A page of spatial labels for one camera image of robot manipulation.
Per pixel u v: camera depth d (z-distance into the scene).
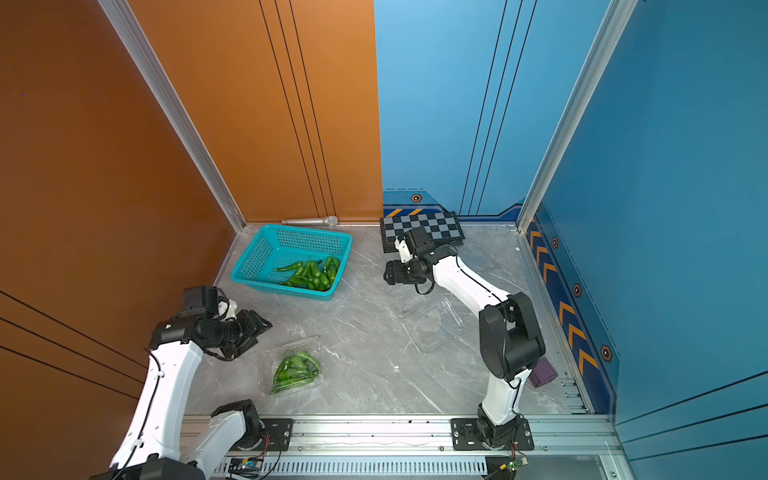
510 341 0.47
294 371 0.79
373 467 0.76
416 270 0.66
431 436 0.75
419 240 0.71
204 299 0.60
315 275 0.98
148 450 0.39
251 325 0.67
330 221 1.20
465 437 0.72
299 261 1.08
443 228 1.15
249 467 0.71
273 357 0.85
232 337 0.64
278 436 0.70
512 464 0.70
